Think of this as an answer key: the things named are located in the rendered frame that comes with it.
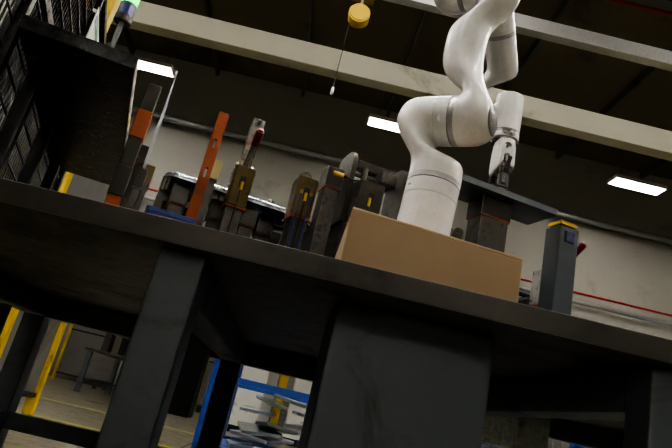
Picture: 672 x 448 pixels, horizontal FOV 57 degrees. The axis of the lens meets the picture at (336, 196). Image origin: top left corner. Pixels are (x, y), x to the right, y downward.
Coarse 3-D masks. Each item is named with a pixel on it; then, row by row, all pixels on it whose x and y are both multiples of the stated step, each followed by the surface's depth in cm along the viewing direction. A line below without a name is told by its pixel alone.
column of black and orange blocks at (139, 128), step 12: (144, 96) 169; (156, 96) 170; (144, 108) 168; (144, 120) 167; (132, 132) 165; (144, 132) 166; (132, 144) 165; (132, 156) 164; (120, 168) 162; (132, 168) 163; (120, 180) 161; (108, 192) 159; (120, 192) 160
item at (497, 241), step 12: (468, 204) 184; (480, 204) 177; (492, 204) 177; (504, 204) 179; (468, 216) 181; (480, 216) 176; (492, 216) 176; (504, 216) 178; (468, 228) 180; (480, 228) 174; (492, 228) 176; (504, 228) 177; (468, 240) 178; (480, 240) 173; (492, 240) 175; (504, 240) 176
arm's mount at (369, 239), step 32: (352, 224) 112; (384, 224) 112; (352, 256) 110; (384, 256) 110; (416, 256) 111; (448, 256) 111; (480, 256) 112; (512, 256) 112; (480, 288) 110; (512, 288) 110
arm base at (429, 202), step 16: (416, 176) 136; (432, 176) 134; (416, 192) 134; (432, 192) 133; (448, 192) 134; (400, 208) 136; (416, 208) 132; (432, 208) 131; (448, 208) 133; (416, 224) 130; (432, 224) 130; (448, 224) 132
